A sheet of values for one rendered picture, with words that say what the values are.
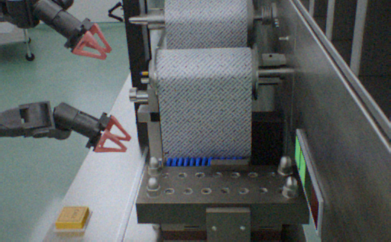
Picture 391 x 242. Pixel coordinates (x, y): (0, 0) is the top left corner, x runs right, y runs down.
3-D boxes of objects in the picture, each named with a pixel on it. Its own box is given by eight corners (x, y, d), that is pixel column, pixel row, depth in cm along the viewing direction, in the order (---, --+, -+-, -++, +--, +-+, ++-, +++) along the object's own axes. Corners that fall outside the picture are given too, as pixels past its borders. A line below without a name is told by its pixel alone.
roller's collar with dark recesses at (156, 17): (150, 27, 143) (149, 6, 141) (169, 26, 143) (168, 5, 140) (148, 32, 138) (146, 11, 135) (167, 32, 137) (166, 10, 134)
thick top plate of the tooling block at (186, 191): (147, 185, 123) (145, 166, 120) (298, 184, 120) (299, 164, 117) (137, 224, 108) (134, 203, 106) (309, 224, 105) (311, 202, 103)
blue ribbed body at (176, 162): (167, 166, 124) (166, 154, 122) (247, 165, 122) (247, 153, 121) (166, 172, 121) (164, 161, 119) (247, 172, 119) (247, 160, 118)
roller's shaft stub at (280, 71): (256, 76, 121) (256, 60, 119) (282, 75, 120) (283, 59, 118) (256, 82, 117) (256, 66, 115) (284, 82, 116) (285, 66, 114)
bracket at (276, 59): (260, 59, 119) (260, 52, 118) (283, 59, 119) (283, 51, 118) (262, 66, 114) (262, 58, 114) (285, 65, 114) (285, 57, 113)
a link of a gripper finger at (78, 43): (96, 70, 116) (64, 48, 114) (102, 62, 122) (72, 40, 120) (111, 50, 113) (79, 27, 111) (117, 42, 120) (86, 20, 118)
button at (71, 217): (64, 213, 125) (63, 205, 124) (89, 213, 125) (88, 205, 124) (56, 230, 119) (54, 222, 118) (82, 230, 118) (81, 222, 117)
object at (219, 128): (164, 162, 124) (159, 101, 117) (250, 162, 123) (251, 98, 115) (163, 163, 124) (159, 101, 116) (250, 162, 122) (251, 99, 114)
